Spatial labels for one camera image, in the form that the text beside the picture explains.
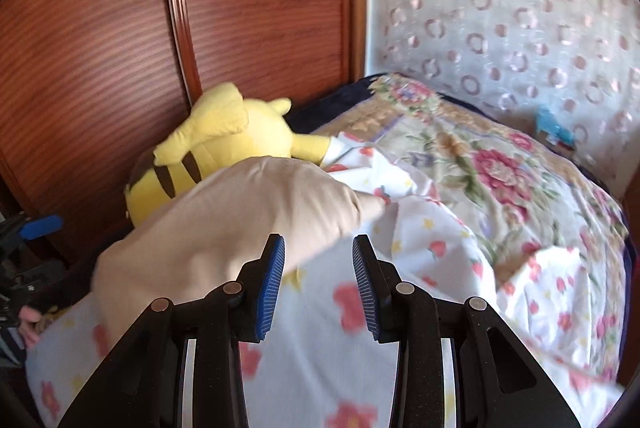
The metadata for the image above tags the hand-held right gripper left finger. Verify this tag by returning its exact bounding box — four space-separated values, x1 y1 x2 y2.
57 233 286 428

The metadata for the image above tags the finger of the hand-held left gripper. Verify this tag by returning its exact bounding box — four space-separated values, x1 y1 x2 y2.
15 215 64 241

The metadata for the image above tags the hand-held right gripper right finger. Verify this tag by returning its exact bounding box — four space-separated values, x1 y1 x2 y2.
351 234 581 428

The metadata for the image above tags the beige printed t-shirt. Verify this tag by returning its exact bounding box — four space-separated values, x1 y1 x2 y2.
95 154 388 359

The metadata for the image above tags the person's left hand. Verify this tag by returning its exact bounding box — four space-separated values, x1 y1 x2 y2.
17 305 43 350

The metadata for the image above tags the large-flower patterned quilt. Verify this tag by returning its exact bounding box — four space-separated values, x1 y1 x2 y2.
312 73 631 384

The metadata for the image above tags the yellow plush toy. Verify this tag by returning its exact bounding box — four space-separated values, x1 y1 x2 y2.
124 82 333 229

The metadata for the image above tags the wooden slatted wardrobe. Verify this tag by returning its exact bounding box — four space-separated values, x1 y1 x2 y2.
0 0 368 269

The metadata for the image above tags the blue toy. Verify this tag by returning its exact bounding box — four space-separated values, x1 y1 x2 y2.
535 105 578 146

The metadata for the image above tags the circle-patterned sheer curtain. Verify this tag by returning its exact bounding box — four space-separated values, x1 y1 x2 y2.
365 0 640 144

